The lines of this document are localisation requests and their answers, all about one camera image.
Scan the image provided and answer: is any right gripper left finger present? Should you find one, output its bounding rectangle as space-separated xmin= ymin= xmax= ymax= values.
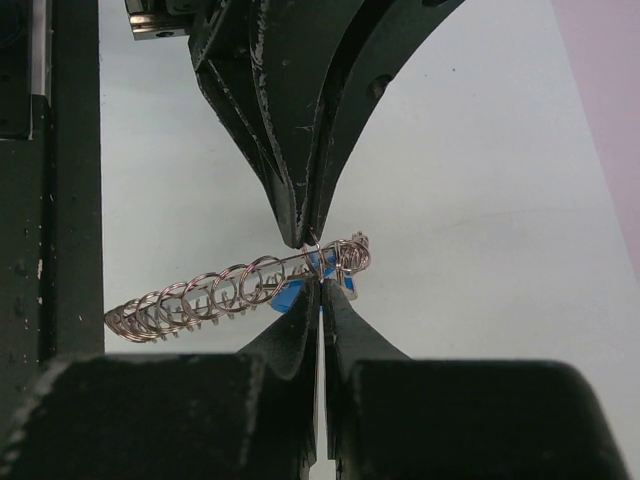
xmin=1 ymin=282 xmax=320 ymax=479

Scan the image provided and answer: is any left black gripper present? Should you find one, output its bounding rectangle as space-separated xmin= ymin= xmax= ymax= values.
xmin=124 ymin=0 xmax=363 ymax=248

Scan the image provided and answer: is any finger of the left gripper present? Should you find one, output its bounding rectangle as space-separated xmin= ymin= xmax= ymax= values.
xmin=307 ymin=0 xmax=463 ymax=244

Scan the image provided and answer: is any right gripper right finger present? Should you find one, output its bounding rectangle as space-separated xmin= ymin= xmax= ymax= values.
xmin=322 ymin=282 xmax=629 ymax=479

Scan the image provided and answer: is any metal disc with keyrings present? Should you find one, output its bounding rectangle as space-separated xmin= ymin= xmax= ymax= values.
xmin=104 ymin=231 xmax=371 ymax=344

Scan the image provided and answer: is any blue key tag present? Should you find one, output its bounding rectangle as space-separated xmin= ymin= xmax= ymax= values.
xmin=307 ymin=248 xmax=358 ymax=301

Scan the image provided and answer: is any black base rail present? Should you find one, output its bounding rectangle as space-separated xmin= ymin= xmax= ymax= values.
xmin=1 ymin=1 xmax=104 ymax=408

